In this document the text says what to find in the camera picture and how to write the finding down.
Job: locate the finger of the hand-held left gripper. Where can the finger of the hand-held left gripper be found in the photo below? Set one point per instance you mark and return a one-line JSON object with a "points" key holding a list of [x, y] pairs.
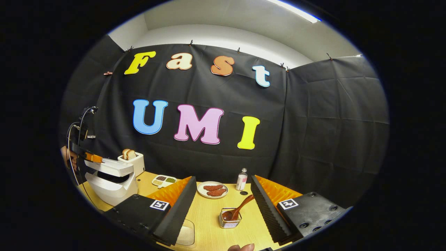
{"points": [[94, 158]]}

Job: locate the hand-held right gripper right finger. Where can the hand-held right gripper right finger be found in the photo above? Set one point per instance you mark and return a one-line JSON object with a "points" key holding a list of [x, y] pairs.
{"points": [[266, 209]]}

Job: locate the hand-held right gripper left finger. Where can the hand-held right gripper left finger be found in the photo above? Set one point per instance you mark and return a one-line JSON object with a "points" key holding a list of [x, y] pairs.
{"points": [[179, 212]]}

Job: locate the clear plastic rice box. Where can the clear plastic rice box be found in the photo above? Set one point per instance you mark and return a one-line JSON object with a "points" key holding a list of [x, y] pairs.
{"points": [[186, 235]]}

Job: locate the brown wooden spoon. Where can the brown wooden spoon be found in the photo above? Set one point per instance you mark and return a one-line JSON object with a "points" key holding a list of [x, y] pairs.
{"points": [[240, 207]]}

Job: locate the white rice cooker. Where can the white rice cooker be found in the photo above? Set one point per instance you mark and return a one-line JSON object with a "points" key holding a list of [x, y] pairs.
{"points": [[115, 191]]}

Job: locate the toast bread slice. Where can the toast bread slice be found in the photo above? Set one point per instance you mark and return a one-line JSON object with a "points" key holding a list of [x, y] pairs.
{"points": [[124, 154], [131, 155]]}

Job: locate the white round plate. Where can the white round plate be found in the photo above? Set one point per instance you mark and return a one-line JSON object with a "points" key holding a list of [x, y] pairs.
{"points": [[201, 190]]}

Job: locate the white divided grain tray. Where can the white divided grain tray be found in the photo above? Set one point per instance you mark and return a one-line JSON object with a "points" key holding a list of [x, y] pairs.
{"points": [[163, 180]]}

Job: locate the small white bottle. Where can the small white bottle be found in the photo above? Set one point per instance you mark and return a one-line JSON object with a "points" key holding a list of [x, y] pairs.
{"points": [[241, 181]]}

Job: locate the brown sausage piece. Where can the brown sausage piece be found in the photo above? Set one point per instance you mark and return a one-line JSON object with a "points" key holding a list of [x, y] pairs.
{"points": [[216, 192], [212, 187]]}

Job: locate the white toaster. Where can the white toaster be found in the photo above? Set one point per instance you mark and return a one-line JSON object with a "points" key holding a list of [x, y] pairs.
{"points": [[138, 165]]}

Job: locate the black backdrop cloth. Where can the black backdrop cloth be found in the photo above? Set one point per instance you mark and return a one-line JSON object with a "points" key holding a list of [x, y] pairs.
{"points": [[313, 122]]}

